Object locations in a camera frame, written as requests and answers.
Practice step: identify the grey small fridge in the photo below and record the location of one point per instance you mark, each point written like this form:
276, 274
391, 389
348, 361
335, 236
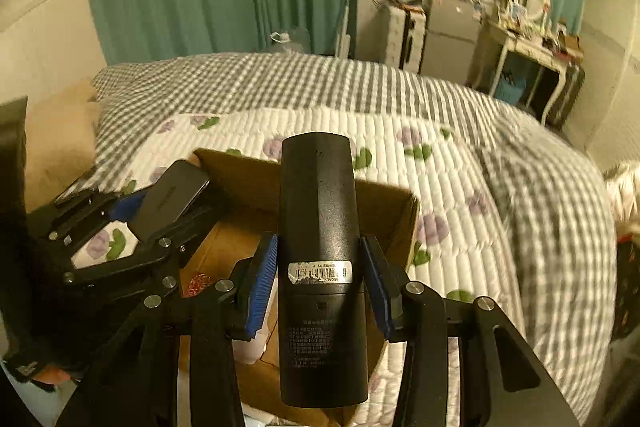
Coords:
452, 34

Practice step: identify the dark floral cloth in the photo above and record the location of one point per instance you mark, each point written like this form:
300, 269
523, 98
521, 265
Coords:
627, 287

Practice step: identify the blue bag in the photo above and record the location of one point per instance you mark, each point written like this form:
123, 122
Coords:
515, 84

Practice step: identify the white dressing table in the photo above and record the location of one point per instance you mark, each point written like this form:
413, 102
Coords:
520, 44

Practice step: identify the grey checkered blanket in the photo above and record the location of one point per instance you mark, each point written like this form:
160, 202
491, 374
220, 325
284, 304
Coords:
380, 87

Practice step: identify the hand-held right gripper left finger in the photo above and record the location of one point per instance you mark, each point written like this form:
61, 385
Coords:
264, 287

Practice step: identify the black suitcase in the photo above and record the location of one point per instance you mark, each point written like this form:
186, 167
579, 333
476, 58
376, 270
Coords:
567, 94

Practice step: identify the black power bank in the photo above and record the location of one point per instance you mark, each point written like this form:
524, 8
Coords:
167, 199

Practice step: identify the person's left hand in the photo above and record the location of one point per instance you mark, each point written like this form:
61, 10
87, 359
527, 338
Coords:
30, 367

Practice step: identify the black cylindrical bottle with label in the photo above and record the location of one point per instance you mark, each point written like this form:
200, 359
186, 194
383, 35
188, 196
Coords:
317, 257

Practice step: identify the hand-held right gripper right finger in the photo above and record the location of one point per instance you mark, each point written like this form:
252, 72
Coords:
376, 287

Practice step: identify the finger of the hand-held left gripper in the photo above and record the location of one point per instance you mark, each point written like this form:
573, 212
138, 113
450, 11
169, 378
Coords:
155, 252
124, 206

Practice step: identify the brown cardboard box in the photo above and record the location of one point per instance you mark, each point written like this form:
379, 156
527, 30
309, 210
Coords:
380, 217

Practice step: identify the beige pillow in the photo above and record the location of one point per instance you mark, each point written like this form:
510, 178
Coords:
60, 147

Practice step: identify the white suitcase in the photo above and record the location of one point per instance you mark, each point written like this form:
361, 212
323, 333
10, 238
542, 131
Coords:
400, 34

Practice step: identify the white object in box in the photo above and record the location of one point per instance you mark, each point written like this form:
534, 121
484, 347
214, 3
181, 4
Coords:
250, 349

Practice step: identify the clear plastic bag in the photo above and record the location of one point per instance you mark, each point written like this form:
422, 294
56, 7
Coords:
290, 41

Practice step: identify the floral quilted blanket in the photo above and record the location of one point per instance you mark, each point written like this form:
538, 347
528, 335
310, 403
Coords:
450, 187

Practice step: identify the white stick vacuum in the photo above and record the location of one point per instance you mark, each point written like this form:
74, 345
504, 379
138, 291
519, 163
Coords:
345, 17

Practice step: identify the white fluffy cloth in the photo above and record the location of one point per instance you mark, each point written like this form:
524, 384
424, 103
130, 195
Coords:
622, 192

